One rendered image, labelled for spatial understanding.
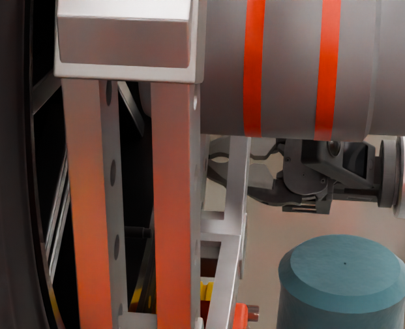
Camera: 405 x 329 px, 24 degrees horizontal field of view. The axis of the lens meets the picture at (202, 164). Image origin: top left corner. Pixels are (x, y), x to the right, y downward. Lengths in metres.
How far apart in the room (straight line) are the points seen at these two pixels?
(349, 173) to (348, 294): 0.34
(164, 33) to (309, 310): 0.27
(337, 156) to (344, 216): 1.22
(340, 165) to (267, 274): 1.02
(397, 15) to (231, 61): 0.11
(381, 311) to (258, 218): 1.50
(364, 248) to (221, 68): 0.16
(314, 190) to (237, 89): 0.34
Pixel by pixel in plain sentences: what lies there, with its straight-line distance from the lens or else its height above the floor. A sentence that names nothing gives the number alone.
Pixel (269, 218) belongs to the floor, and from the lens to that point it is 2.12.
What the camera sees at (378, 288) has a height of 0.74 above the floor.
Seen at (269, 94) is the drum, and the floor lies 0.84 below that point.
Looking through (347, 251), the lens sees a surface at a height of 0.74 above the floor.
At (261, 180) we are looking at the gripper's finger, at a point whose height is 0.63.
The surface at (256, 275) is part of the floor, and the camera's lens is 1.93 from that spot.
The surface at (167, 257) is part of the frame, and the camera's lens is 0.48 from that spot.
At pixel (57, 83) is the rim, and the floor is 0.86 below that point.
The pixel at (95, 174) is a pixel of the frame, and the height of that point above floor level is 0.88.
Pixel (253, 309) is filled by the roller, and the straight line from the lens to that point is 0.97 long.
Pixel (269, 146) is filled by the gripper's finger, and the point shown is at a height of 0.65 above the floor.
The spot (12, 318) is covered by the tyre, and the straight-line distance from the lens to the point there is 0.48.
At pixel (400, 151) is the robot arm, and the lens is 0.99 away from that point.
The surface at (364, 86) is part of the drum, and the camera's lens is 0.64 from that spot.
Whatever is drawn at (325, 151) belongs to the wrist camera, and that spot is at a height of 0.69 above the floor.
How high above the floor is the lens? 1.10
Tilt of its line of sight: 28 degrees down
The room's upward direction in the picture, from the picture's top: straight up
